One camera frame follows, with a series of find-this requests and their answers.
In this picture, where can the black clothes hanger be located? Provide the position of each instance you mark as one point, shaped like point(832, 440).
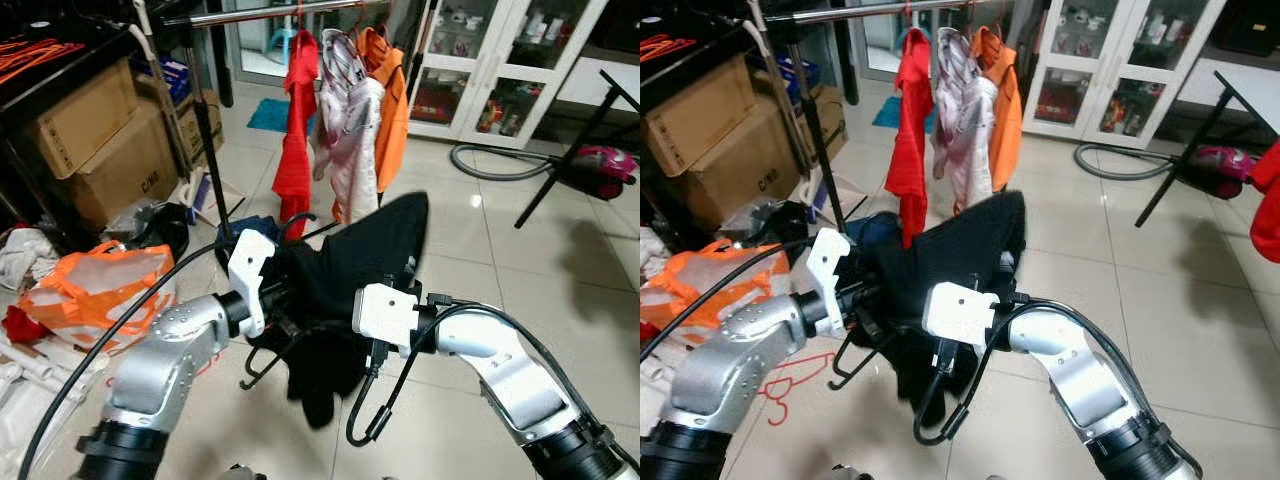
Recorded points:
point(840, 383)
point(255, 385)

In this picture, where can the black garment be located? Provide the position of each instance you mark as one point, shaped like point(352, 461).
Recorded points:
point(950, 240)
point(350, 250)

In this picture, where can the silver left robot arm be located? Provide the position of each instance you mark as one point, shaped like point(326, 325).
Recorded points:
point(160, 370)
point(740, 360)

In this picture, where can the orange hanger bundle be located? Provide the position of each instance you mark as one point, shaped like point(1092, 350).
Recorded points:
point(40, 52)
point(665, 45)

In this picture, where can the dark blue garment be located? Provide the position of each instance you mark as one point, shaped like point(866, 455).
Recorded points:
point(885, 228)
point(255, 225)

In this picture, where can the crumpled clear plastic bag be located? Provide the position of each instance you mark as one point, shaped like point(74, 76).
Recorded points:
point(160, 225)
point(780, 222)

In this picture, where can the orange white plastic bag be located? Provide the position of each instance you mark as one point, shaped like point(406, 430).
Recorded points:
point(90, 290)
point(690, 275)

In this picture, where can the red hanging shirt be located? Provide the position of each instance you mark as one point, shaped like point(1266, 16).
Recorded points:
point(908, 130)
point(298, 130)

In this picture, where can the small printed cardboard box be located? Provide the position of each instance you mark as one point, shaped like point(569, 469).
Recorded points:
point(832, 120)
point(190, 125)

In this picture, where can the white patterned hanging garment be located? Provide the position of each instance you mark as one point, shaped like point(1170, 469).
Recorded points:
point(350, 130)
point(962, 130)

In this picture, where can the teal floor mat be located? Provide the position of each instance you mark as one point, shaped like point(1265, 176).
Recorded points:
point(268, 115)
point(885, 115)

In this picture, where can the black clothes rack silver rod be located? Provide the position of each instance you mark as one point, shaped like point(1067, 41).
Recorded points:
point(205, 110)
point(815, 110)

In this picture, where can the orange hanging shirt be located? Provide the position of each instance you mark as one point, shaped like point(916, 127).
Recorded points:
point(1005, 120)
point(392, 120)

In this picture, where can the blue printed box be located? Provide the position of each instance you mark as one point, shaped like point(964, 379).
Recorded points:
point(175, 75)
point(790, 75)

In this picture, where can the plain brown cardboard box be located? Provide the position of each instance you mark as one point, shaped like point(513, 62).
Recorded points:
point(700, 115)
point(85, 120)

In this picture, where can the white crumpled garment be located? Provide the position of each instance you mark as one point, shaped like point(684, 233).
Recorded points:
point(25, 258)

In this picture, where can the red crumpled cloth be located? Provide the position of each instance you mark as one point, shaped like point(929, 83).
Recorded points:
point(22, 325)

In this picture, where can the black work table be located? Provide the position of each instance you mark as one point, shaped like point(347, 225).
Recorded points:
point(70, 75)
point(690, 75)

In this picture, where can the white glass door cabinet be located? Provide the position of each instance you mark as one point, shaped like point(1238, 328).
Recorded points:
point(1100, 60)
point(480, 60)

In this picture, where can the white table black legs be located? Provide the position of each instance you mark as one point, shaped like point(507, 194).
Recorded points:
point(1190, 150)
point(570, 150)

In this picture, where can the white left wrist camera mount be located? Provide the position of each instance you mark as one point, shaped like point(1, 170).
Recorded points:
point(828, 265)
point(248, 265)

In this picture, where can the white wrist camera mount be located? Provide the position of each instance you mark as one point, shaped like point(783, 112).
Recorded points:
point(385, 315)
point(828, 265)
point(248, 265)
point(955, 312)

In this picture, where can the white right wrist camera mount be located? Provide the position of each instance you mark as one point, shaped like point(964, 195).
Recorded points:
point(385, 315)
point(955, 312)

